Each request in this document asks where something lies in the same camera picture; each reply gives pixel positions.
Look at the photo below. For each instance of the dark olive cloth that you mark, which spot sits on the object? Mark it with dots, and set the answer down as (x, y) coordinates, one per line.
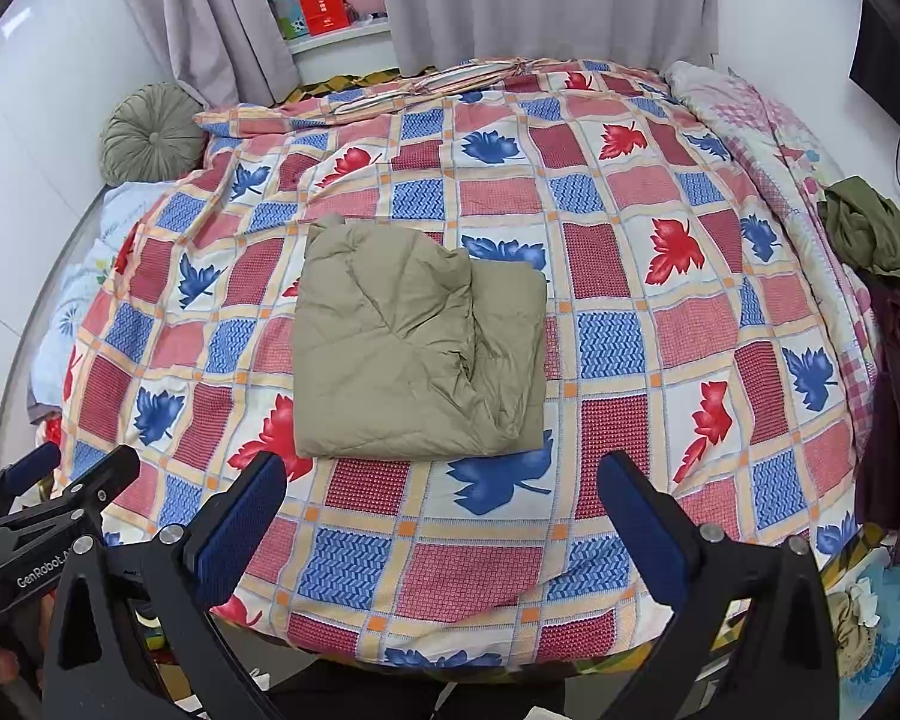
(862, 225)

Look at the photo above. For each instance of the green yellow patterned sheet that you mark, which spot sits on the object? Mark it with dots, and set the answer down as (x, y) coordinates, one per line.
(345, 82)

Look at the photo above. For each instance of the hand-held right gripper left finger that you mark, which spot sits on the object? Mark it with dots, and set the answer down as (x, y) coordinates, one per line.
(244, 521)

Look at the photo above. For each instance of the beige crumpled cloth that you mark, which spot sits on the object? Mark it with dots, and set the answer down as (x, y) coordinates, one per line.
(847, 630)

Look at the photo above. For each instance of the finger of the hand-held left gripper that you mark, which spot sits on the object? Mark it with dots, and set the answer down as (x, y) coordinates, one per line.
(30, 469)
(105, 480)

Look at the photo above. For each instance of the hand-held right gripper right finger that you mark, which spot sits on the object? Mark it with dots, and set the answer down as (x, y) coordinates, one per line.
(645, 532)

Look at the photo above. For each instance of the round green pleated cushion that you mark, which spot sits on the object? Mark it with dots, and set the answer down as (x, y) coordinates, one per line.
(150, 136)

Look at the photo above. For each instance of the olive green puffer jacket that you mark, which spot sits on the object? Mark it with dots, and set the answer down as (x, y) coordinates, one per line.
(390, 345)

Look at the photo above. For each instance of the leaf print checked quilt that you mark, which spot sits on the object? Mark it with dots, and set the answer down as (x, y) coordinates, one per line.
(622, 420)

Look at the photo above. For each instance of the white windowsill shelf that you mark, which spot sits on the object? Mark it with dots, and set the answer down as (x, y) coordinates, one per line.
(345, 52)

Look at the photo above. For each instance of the pink floral quilt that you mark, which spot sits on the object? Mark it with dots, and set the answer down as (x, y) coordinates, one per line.
(757, 120)

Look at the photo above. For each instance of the striped bundled cloth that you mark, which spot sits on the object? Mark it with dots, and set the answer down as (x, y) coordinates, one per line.
(450, 79)

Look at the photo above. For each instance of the grey curtain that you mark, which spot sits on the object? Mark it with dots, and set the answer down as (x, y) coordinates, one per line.
(202, 15)
(540, 0)

